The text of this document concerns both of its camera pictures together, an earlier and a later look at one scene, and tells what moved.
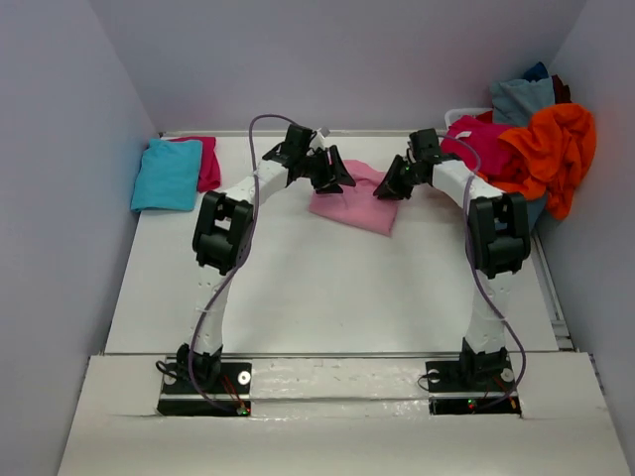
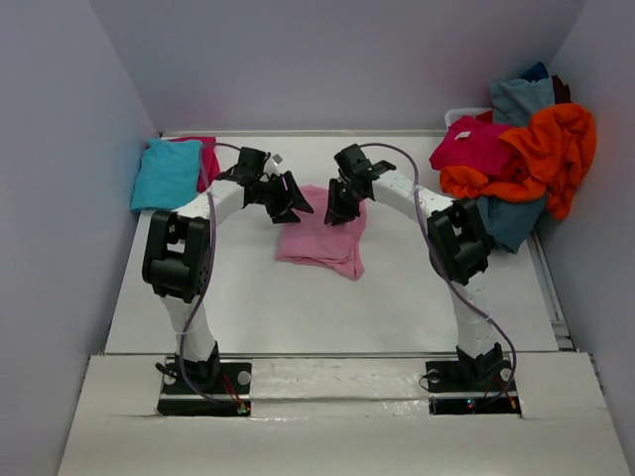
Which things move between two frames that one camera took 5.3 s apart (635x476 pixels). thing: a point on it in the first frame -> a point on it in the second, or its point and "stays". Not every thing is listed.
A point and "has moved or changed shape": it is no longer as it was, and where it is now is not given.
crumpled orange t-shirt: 552,157 stays
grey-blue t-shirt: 515,100 stays
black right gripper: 391,187 -> 336,210
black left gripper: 331,175 -> 289,197
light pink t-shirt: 358,204 has moved or changed shape
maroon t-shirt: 562,91 stays
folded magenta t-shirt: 209,178 stays
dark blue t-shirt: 536,71 stays
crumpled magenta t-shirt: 482,133 stays
